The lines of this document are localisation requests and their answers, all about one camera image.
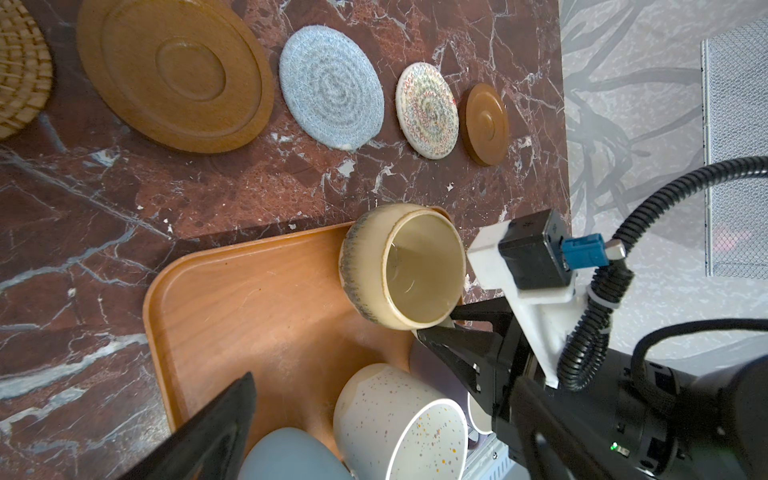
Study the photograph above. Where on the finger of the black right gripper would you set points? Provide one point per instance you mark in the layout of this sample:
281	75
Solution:
475	358
493	315

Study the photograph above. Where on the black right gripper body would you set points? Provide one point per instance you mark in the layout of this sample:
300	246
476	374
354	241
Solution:
662	423

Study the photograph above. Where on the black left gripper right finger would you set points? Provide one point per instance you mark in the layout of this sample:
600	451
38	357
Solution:
556	444

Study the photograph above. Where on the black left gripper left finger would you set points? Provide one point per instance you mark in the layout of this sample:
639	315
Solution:
211	445

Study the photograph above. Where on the white mug blue handle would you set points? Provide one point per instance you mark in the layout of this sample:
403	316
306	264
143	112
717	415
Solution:
290	453

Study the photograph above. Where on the cream yellow mug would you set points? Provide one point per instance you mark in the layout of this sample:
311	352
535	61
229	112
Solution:
402	266

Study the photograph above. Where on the white mug cream handle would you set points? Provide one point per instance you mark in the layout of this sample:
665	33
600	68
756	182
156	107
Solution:
389	425

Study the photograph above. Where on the amber brown round coaster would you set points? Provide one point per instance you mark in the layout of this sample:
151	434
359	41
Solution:
484	125

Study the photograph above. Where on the beige patterned round coaster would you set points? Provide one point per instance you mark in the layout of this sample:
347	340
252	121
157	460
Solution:
427	111

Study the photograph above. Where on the grey round felt coaster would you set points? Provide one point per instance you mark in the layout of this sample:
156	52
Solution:
331	88

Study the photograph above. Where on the brown wooden round coaster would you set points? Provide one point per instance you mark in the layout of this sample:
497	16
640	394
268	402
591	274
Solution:
187	74

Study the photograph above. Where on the woven rattan round coaster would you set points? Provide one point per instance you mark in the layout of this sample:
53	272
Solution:
27	70

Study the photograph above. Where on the orange brown serving tray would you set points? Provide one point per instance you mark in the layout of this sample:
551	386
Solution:
273	308

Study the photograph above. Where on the pink object in basket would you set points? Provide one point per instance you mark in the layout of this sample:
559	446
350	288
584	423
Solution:
725	240

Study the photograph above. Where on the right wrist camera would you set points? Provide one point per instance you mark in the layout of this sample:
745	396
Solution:
562	290

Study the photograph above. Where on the white wire mesh basket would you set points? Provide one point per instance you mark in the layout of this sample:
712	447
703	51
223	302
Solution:
734	93

